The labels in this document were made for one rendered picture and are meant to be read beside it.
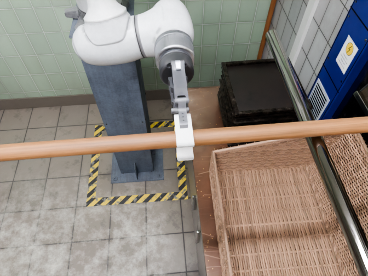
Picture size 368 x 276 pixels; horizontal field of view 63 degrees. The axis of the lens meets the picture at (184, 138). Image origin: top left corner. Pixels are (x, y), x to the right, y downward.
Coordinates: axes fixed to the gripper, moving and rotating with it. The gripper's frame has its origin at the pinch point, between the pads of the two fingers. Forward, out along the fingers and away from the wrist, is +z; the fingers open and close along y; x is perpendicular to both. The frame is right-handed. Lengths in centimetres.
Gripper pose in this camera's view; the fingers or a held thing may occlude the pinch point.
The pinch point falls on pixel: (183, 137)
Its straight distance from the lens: 54.8
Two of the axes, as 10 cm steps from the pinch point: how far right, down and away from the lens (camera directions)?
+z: 0.9, 8.1, -5.7
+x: -10.0, 0.7, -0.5
